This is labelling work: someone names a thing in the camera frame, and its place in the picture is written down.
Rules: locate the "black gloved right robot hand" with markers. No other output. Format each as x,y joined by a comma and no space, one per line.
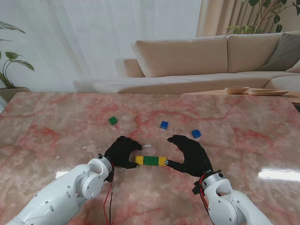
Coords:
197,159

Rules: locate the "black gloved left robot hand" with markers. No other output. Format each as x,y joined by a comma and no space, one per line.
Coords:
119,152

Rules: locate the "yellow toy brick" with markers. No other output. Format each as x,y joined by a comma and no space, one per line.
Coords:
139,159
162,161

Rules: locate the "blue toy brick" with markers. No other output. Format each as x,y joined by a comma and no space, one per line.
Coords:
164,125
196,133

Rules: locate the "green toy brick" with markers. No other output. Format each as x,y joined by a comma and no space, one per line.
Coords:
113,120
147,160
155,161

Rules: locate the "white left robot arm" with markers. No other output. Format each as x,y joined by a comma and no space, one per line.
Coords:
65,197

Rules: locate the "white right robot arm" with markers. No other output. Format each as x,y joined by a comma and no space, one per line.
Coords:
227,204

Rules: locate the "round wooden bowl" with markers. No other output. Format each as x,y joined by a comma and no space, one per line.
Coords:
237,90

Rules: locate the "flat wooden plate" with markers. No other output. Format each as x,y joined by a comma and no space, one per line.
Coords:
268,92

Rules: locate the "beige fabric sofa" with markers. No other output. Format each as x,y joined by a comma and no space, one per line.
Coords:
182,58

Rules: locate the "white sheer curtain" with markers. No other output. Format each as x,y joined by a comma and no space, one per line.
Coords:
93,35

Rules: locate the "beige plant pot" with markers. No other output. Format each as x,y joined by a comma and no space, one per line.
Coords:
11,93

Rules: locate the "beige sofa cushion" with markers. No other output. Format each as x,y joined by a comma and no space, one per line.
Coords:
294,68

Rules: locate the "grey sofa cushion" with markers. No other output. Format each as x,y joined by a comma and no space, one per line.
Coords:
283,54

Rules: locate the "large-leaf green houseplant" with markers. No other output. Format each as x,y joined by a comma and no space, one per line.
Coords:
16,61

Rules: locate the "beige drape curtain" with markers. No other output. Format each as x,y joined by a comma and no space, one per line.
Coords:
215,18

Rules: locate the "tall leafy branch plant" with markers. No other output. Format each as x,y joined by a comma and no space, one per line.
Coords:
276,18

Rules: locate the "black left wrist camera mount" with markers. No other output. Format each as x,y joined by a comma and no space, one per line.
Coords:
110,176

